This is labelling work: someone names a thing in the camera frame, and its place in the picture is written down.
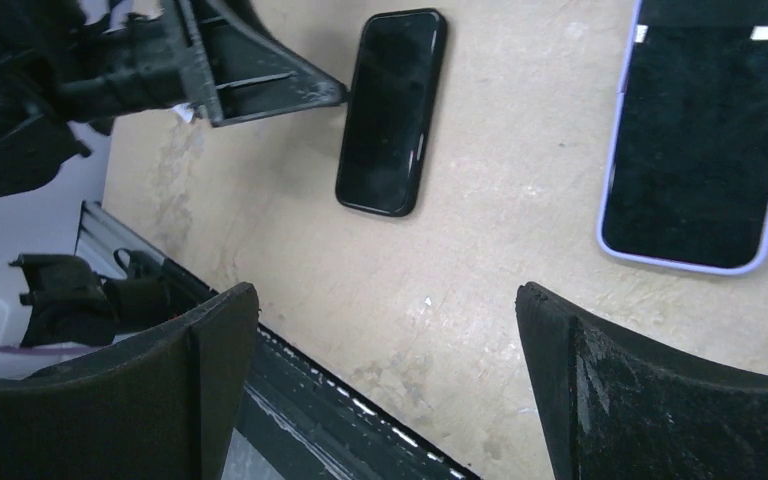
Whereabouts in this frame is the lavender phone case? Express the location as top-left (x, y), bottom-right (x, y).
top-left (595, 0), bottom-right (768, 278)

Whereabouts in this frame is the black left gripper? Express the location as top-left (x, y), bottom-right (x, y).
top-left (0, 0), bottom-right (347, 197)

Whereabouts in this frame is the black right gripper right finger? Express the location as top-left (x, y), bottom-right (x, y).
top-left (515, 282), bottom-right (768, 479)

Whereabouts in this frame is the aluminium frame rail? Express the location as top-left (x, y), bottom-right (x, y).
top-left (74, 201), bottom-right (166, 279)

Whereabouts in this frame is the purple phone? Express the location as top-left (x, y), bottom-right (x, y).
top-left (601, 0), bottom-right (768, 270)

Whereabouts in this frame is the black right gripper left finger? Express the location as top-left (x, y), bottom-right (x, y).
top-left (0, 283), bottom-right (259, 479)

